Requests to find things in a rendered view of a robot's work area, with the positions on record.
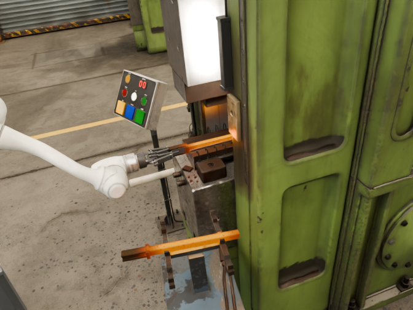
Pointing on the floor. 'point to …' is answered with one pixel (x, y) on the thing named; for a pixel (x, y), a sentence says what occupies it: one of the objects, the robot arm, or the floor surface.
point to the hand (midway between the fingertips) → (178, 150)
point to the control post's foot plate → (171, 222)
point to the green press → (147, 25)
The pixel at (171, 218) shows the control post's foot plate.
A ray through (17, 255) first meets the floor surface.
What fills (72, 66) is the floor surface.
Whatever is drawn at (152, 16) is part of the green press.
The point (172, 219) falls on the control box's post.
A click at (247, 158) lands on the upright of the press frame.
